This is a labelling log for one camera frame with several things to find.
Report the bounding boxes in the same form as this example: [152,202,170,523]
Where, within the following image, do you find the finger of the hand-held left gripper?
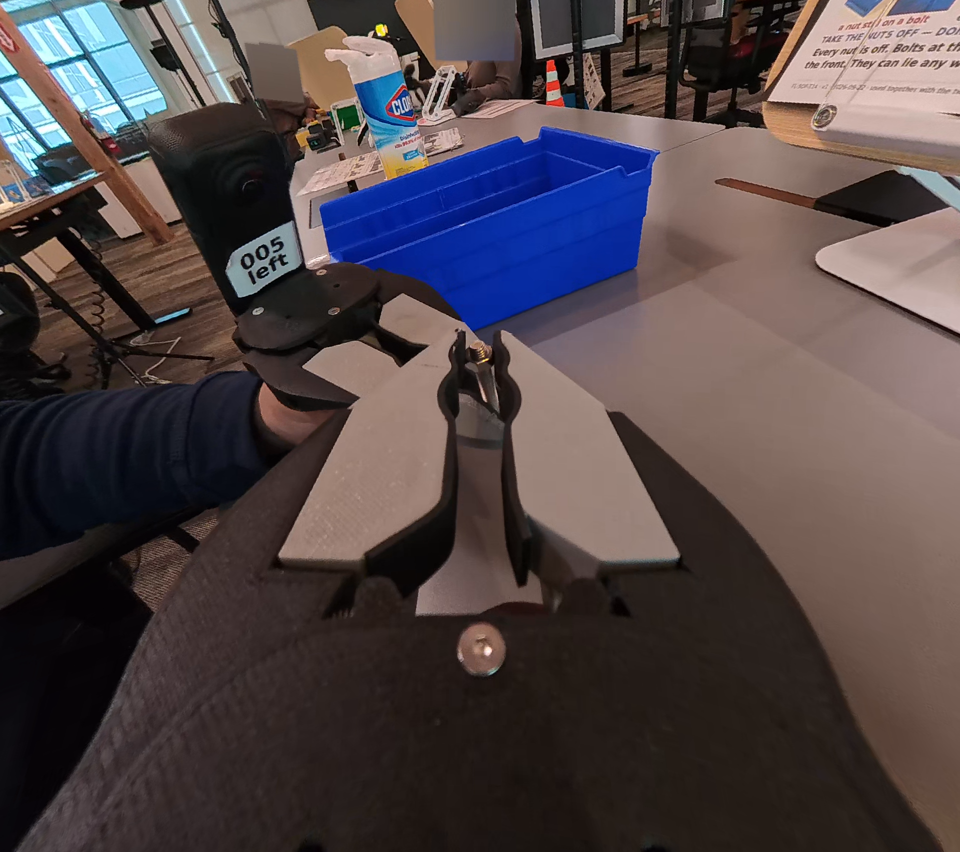
[302,340,504,451]
[377,293,462,367]

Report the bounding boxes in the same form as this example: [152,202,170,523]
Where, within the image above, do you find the steel bolt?
[468,340,501,418]

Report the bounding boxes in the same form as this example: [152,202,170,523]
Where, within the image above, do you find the instruction sheet on stand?
[761,0,960,176]

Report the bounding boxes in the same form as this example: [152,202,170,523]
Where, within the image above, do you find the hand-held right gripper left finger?
[277,329,465,598]

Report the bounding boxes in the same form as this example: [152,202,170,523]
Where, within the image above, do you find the person's torso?
[0,552,155,852]

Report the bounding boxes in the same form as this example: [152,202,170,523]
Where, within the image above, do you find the black wall monitor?
[307,0,419,59]

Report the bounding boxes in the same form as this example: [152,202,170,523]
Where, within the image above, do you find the person's left forearm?
[0,372,265,560]

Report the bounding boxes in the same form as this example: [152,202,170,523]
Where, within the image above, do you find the blue plastic bin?
[320,126,661,333]

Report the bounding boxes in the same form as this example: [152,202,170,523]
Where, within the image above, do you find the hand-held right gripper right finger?
[491,330,682,586]

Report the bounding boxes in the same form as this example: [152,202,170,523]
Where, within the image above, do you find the wooden desk black legs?
[0,171,216,352]

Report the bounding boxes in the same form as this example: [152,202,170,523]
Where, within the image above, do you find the tan wooden board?
[393,0,438,59]
[288,27,360,112]

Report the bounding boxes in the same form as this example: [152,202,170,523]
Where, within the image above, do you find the wooden post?
[0,15,175,247]

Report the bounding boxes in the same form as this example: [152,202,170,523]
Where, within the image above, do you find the white phone stand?
[421,64,460,119]

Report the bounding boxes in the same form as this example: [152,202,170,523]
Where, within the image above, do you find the sleeved printed paper sheet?
[297,150,389,198]

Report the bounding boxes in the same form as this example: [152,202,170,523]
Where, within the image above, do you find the black office chair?
[678,15,768,127]

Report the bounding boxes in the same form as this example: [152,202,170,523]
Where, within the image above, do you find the wipes canister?
[324,36,430,181]

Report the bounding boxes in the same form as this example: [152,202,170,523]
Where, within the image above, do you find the person's left hand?
[253,383,335,454]

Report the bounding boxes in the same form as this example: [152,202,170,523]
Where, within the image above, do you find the black floor lamp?
[118,0,207,110]

